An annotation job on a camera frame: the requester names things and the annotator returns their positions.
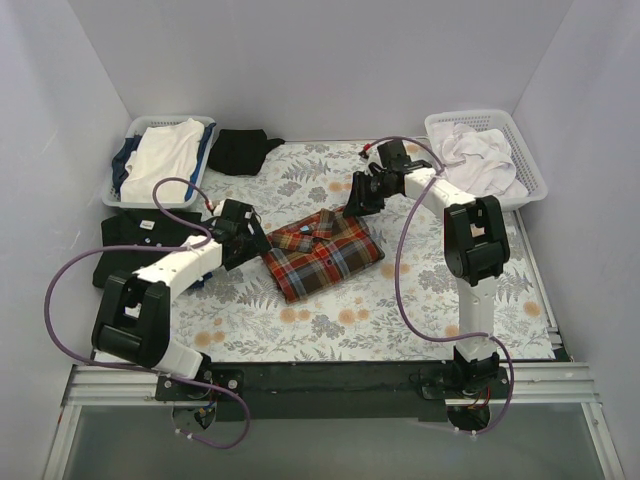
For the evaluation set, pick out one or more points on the black folded garment at back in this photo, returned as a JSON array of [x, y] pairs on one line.
[[241, 152]]

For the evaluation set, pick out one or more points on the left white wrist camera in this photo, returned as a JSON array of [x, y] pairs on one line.
[[215, 206]]

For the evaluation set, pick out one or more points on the black folded shirt with buttons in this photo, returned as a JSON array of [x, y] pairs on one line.
[[137, 227]]

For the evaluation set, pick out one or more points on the right white plastic basket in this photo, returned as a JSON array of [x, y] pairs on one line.
[[528, 172]]

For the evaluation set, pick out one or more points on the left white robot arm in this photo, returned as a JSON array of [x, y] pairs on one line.
[[134, 317]]

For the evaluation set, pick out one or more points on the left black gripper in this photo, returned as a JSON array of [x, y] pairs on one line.
[[251, 239]]

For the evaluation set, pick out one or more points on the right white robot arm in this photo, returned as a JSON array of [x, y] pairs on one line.
[[475, 247]]

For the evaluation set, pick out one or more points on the red plaid long sleeve shirt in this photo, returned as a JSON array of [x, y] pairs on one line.
[[319, 251]]

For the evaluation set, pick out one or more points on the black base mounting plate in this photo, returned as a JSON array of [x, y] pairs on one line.
[[340, 390]]

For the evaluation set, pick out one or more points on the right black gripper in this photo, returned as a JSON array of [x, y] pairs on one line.
[[364, 190]]

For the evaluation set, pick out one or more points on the cream white folded shirt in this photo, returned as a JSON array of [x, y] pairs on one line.
[[165, 151]]

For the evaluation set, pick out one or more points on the crumpled white shirt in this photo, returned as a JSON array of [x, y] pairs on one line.
[[477, 162]]

